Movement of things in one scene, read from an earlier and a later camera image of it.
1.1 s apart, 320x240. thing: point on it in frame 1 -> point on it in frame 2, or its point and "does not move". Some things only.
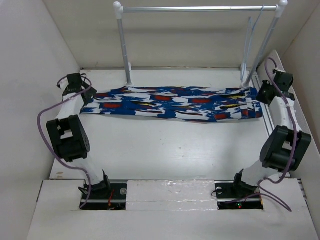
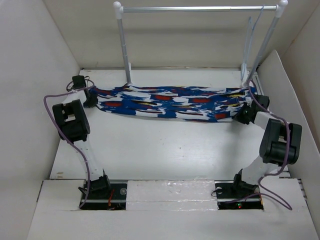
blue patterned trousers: (192, 103) does not move
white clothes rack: (281, 9) does not move
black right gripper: (259, 96) -> (239, 116)
